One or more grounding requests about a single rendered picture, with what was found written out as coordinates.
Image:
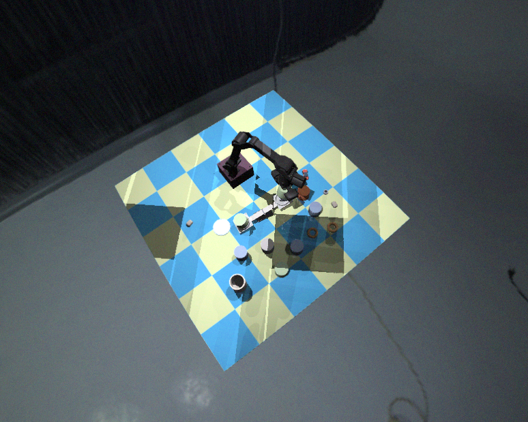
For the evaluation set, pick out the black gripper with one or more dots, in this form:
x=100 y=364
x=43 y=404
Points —
x=291 y=193

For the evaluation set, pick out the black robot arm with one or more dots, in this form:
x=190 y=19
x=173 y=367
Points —
x=283 y=164

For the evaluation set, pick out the white cylinder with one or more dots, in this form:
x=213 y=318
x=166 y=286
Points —
x=238 y=283
x=267 y=246

